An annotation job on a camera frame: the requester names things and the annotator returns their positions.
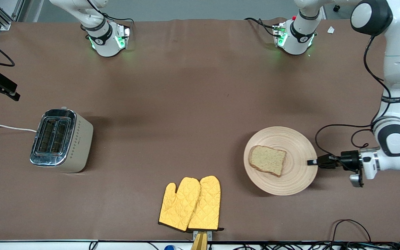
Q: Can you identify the round wooden plate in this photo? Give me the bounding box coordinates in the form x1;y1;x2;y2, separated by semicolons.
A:
243;126;318;196

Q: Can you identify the brown toast slice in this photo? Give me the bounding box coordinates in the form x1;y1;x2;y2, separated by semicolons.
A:
249;145;287;177

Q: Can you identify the beige chrome toaster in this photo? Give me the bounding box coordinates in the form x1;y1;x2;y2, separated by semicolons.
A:
30;107;94;173

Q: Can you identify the yellow quilted oven mitt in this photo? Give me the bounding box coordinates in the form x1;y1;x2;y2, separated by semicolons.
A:
188;175;224;232
158;177;201;232

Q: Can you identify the brown table cover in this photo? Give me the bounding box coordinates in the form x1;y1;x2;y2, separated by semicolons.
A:
0;17;400;242

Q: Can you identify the white toaster power cable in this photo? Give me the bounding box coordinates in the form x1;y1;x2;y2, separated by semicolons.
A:
0;124;37;133

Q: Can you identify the black looped cable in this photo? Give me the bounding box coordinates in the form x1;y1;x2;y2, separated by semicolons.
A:
330;219;372;243

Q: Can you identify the aluminium frame profile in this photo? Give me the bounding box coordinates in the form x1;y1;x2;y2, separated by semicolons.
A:
0;0;25;31

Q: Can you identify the black cable bundle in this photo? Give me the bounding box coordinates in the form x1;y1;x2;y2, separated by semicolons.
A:
235;241;400;250

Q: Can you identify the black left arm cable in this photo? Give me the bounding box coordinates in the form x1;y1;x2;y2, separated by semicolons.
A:
315;35;391;157

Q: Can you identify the black right base cable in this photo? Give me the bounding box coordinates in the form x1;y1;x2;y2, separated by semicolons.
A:
101;12;135;25

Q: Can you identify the black base cable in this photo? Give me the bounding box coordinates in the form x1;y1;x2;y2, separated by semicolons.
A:
244;17;281;37
101;12;135;25

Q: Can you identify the small metal bracket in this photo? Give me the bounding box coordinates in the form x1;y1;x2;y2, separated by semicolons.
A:
193;230;213;241

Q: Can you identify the black left base cable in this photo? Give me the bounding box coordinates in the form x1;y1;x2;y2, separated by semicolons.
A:
244;17;281;37

